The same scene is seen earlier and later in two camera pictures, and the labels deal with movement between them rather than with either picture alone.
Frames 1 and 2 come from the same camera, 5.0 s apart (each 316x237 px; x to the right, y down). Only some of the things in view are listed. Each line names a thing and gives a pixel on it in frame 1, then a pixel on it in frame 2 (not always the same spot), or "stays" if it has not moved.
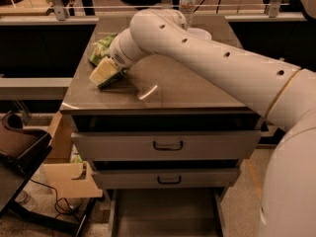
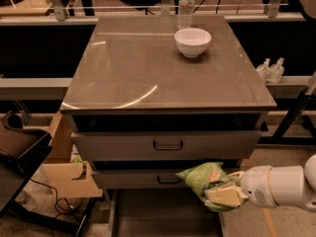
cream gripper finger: (105, 70) → (230, 196)
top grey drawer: (169, 145) stays
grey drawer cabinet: (164, 142) stays
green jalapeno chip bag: (101, 50) → (219, 191)
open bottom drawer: (166, 212) stays
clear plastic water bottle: (187, 2) stays
